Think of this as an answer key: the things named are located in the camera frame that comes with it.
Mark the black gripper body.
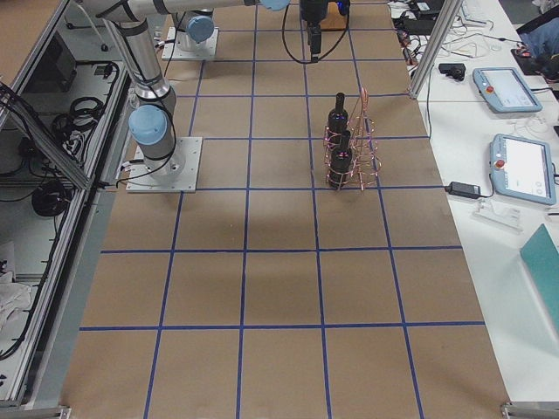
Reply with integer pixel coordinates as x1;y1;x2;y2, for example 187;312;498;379
300;0;350;27

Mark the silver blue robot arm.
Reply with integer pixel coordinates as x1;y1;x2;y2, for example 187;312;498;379
171;9;215;52
75;1;350;123

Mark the wooden tray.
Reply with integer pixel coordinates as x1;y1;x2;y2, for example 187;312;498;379
321;0;350;31

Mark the dark wine bottle rear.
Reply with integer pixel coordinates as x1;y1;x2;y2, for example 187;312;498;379
328;93;349;135

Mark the dark wine bottle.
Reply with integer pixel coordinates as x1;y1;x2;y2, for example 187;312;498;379
328;93;349;135
328;130;353;189

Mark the dark wine bottle front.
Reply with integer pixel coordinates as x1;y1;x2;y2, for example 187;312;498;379
328;130;353;189

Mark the small black webcam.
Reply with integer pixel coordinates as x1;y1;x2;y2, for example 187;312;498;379
438;63;466;81

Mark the teach pendant far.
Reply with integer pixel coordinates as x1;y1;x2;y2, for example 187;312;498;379
473;67;542;113

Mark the teach pendant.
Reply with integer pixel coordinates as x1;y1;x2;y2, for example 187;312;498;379
489;134;556;205
473;67;542;113

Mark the black power adapter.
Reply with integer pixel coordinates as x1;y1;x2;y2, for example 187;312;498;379
445;182;481;200

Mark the teach pendant near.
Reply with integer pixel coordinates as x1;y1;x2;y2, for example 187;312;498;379
489;134;556;205

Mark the teal notebook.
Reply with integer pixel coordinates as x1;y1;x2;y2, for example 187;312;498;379
520;224;558;335

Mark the white cloth rag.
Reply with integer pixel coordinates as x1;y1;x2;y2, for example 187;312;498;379
0;242;32;337

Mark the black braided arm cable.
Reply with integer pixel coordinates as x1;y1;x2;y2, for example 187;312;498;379
280;0;353;65

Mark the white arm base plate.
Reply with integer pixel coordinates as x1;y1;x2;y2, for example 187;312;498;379
162;26;219;61
126;137;203;193

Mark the copper wire bottle basket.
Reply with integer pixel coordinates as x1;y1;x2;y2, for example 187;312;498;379
323;87;382;190

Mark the aluminium frame post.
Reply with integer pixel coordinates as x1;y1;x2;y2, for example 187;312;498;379
408;0;462;100

